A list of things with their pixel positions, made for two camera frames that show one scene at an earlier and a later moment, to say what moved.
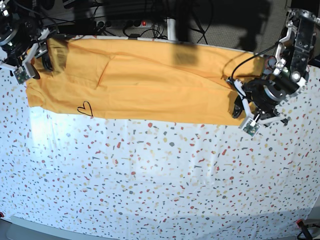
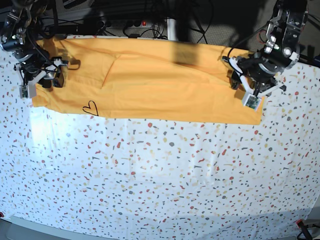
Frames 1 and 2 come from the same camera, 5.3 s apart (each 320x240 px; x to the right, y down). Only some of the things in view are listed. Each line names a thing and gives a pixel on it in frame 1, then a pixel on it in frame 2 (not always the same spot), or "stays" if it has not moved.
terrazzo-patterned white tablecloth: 154,176 stays
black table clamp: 133,36 stays
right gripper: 261,97 to 255,75
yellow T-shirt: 137,78 stays
